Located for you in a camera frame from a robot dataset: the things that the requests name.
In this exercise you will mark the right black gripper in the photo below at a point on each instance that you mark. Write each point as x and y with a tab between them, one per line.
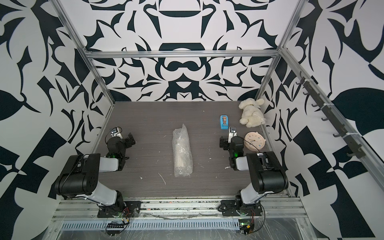
225	147

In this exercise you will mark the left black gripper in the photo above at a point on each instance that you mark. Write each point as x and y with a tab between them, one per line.
127	142

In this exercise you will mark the blue tape dispenser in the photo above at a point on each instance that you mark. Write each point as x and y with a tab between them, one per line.
224	122

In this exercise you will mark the clear bubble wrap sheet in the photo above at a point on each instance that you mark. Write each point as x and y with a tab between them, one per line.
181	139

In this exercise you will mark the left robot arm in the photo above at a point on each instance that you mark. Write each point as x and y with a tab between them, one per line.
80	176

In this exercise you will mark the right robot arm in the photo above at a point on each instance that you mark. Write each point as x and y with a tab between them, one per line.
266	173

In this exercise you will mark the pink round alarm clock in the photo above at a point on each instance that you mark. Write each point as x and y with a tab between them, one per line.
254	141

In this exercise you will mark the cream plush teddy bear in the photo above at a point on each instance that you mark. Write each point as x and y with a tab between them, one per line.
252	115

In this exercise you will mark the right black electronics board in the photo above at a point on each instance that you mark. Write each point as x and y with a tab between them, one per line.
246	226

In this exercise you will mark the black electronics board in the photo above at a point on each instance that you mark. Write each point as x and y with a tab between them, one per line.
114	228
246	226

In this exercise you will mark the left black electronics board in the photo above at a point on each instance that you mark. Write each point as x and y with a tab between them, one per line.
114	228

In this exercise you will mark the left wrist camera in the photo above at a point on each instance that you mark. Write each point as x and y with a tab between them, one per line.
116	132

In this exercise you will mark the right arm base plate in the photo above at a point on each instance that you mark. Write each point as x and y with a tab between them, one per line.
232	208

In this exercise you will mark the white perforated cable duct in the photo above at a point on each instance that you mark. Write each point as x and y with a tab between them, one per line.
136	225

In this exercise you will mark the black wall hook rail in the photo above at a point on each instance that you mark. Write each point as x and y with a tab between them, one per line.
333	115

